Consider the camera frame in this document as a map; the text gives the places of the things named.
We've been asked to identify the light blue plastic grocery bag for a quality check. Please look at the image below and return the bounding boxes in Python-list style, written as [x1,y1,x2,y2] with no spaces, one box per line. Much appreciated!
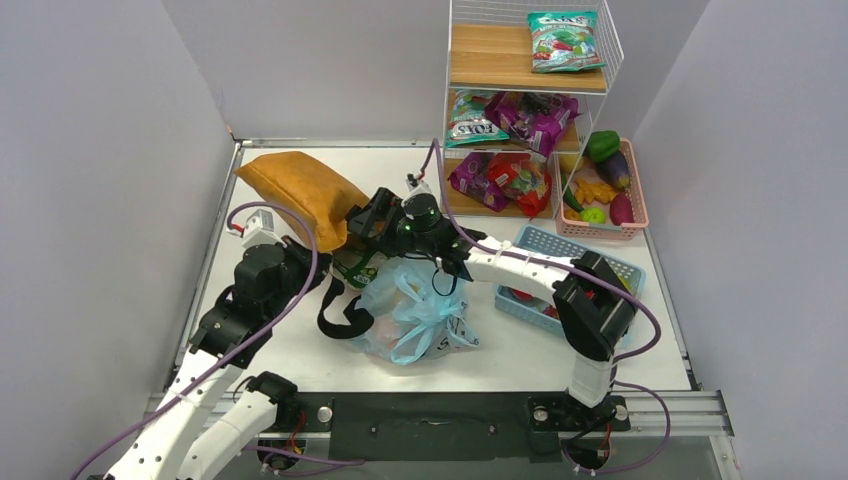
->
[350,258,480,366]

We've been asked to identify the teal Fox's candy bag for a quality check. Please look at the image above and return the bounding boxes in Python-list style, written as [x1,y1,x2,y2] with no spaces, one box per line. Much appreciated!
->
[445,89,509,147]

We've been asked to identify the purple toy eggplant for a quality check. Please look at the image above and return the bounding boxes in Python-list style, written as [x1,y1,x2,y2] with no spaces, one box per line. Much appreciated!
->
[595,151,631,191]

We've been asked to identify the red candy bag bottom shelf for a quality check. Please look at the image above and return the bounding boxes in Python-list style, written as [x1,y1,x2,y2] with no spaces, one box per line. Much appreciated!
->
[487,152,552,218]

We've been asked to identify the purple candy bag shelf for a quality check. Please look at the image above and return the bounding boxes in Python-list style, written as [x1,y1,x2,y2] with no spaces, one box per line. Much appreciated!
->
[484,91,580,156]
[448,151,510,212]

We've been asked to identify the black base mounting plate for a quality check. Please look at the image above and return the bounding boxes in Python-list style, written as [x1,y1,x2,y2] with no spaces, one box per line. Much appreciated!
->
[260,391,631,463]

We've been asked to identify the pink plastic basket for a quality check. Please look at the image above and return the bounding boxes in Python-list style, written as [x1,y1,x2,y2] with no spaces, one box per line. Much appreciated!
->
[554,138,649,240]

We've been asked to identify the white wire wooden shelf rack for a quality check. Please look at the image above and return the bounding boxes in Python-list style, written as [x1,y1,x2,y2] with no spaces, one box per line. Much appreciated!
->
[442,1,624,220]

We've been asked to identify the green toy bell pepper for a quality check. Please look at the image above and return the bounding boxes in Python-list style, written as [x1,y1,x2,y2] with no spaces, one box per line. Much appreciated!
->
[584,130,621,163]

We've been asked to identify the purple candy bag middle shelf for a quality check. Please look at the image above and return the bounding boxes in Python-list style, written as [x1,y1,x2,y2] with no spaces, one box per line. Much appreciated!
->
[484,91,580,156]

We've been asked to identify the maroon toy vegetable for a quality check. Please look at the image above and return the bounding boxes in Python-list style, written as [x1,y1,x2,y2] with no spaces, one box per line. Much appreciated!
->
[608,192,635,226]

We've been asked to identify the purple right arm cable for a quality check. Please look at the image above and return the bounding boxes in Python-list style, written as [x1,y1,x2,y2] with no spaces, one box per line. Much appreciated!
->
[413,139,672,475]

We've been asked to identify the teal candy bag top right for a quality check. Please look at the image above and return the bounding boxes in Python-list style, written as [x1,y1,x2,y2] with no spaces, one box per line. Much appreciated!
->
[527,10,606,74]

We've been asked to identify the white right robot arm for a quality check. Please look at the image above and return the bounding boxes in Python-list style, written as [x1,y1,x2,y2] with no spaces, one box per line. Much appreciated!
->
[346,188,636,429]

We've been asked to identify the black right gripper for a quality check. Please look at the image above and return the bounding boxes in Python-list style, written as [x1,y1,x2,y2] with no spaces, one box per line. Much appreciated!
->
[345,188,436,258]

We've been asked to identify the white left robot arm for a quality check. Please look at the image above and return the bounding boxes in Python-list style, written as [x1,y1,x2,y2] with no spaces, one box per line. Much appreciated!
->
[103,236,332,479]

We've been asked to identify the purple candy bag bottom shelf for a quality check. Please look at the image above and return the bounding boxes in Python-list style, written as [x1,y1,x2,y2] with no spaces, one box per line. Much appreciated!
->
[448,151,510,212]

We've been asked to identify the light blue plastic basket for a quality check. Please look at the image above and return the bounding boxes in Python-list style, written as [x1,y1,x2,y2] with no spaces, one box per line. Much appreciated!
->
[494,225,646,338]

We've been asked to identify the small green toy lime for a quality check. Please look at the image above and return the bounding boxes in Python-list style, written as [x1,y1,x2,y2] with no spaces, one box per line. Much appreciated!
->
[580,207,607,224]

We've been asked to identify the orange cloth tote bag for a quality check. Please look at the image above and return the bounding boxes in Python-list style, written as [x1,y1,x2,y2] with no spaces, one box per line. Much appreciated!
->
[236,151,373,308]

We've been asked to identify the green snack bag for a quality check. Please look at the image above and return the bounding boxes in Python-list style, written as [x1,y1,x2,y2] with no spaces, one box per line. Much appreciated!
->
[332,248,387,291]

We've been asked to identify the red toy apple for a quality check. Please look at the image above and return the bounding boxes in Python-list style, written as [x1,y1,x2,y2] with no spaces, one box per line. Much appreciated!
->
[509,288,534,302]

